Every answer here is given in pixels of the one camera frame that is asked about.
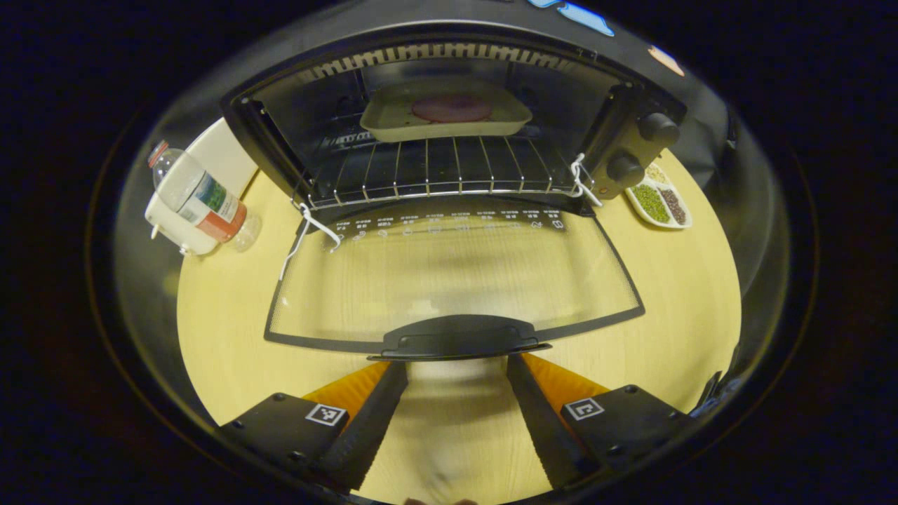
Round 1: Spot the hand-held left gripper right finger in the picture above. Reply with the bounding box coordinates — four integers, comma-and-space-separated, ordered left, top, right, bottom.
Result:
507, 353, 695, 490

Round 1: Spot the metal oven rack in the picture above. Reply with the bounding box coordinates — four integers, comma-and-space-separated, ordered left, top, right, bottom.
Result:
302, 135, 583, 210

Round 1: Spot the white divided dish of beans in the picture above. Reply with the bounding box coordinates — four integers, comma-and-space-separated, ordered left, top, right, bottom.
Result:
624, 163, 694, 230

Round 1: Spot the clear plastic water bottle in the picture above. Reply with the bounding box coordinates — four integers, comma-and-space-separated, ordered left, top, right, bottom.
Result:
147, 140, 262, 253

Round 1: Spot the black electric oven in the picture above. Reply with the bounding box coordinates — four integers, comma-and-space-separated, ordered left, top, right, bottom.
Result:
221, 32, 688, 362

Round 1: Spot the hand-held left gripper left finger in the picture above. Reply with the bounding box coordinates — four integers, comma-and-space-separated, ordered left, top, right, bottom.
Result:
221, 360, 409, 492

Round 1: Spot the white cord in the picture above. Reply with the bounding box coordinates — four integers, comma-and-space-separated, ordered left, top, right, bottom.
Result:
281, 203, 342, 281
570, 153, 603, 208

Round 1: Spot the white toaster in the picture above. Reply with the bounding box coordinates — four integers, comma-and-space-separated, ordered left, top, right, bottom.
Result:
145, 117, 260, 257

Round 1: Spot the pale green food tray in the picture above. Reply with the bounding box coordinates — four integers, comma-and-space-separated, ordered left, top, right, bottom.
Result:
359, 81, 534, 143

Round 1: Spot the pink ham slice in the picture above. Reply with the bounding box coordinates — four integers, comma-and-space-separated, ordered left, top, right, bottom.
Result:
411, 95, 493, 124

